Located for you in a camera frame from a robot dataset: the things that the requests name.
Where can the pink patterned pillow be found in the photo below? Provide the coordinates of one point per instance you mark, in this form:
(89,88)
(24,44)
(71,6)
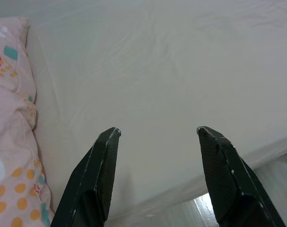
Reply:
(11,130)

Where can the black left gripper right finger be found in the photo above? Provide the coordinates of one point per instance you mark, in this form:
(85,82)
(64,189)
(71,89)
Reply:
(233,184)

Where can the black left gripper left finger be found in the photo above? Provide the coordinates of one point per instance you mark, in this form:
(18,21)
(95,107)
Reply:
(91,184)

